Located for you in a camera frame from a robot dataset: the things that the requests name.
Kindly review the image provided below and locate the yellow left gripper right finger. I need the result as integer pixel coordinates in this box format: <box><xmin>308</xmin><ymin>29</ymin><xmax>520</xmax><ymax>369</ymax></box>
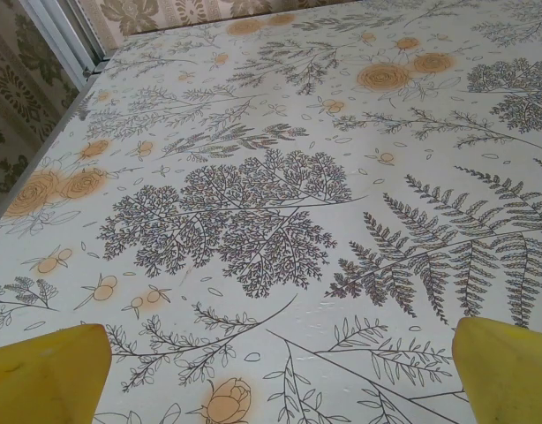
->
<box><xmin>455</xmin><ymin>316</ymin><xmax>542</xmax><ymax>424</ymax></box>

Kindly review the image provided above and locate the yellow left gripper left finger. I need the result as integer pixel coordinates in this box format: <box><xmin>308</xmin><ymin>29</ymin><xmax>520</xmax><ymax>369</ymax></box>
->
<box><xmin>0</xmin><ymin>322</ymin><xmax>112</xmax><ymax>424</ymax></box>

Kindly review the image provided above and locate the aluminium table side rail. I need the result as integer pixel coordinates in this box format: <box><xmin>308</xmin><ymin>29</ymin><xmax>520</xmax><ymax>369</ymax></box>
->
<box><xmin>0</xmin><ymin>61</ymin><xmax>109</xmax><ymax>239</ymax></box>

